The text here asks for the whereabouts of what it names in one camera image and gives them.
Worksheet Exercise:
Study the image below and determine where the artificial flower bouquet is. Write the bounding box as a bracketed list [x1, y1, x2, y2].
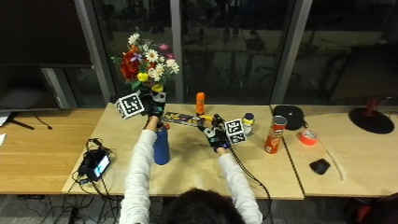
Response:
[110, 32, 181, 94]

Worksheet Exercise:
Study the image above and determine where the black power strip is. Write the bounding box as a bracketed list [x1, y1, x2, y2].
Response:
[16, 194, 48, 201]

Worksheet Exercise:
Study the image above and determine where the person's right hand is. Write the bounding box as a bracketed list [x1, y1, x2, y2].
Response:
[197, 113, 231, 153]

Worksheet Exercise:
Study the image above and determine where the red and black chair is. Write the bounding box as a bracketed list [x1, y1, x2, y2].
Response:
[343, 191, 398, 224]

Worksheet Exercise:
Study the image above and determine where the orange bottle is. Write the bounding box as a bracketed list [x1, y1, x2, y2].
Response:
[195, 91, 206, 117]

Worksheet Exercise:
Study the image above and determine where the small white bottle blue cap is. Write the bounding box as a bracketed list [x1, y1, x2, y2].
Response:
[241, 112, 255, 137]

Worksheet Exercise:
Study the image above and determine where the black lamp base red stem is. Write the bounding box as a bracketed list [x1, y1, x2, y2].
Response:
[347, 97, 395, 135]

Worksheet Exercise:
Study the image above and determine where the black device with lit screen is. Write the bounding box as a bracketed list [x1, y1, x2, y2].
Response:
[77, 148, 113, 183]

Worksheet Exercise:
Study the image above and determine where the black cables bundle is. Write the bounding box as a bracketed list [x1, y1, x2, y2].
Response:
[24, 137, 125, 224]

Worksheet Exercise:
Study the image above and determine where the white paper sheet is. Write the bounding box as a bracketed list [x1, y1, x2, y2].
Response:
[0, 112, 12, 147]

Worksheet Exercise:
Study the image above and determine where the black pouch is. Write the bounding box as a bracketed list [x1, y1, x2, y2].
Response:
[271, 105, 308, 132]

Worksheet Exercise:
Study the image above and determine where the black monitor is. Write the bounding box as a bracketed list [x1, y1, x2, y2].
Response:
[0, 63, 61, 131]

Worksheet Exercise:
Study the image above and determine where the blue vase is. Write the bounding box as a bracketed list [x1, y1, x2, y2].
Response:
[153, 125, 171, 166]

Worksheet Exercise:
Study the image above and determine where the dark blue snack packet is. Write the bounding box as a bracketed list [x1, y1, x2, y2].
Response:
[161, 111, 214, 128]

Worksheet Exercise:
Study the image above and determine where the white marker cube left glove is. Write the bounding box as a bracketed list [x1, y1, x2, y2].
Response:
[114, 91, 145, 120]

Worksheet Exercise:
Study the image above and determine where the white marker cube right glove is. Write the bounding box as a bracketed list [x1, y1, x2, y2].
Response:
[223, 118, 247, 146]

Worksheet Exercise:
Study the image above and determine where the white marker cube glove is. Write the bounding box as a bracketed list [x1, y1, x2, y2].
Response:
[114, 91, 145, 120]
[223, 118, 247, 146]

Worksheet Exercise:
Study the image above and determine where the black glove cable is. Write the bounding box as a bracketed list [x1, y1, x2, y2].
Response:
[227, 147, 274, 224]

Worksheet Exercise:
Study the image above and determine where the black computer mouse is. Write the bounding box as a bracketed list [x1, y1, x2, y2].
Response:
[308, 158, 331, 175]

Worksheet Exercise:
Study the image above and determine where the person's left hand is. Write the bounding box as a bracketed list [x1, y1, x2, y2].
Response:
[139, 91, 167, 119]

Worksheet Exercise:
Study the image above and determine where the red chips can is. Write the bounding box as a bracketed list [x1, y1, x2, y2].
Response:
[263, 115, 288, 155]

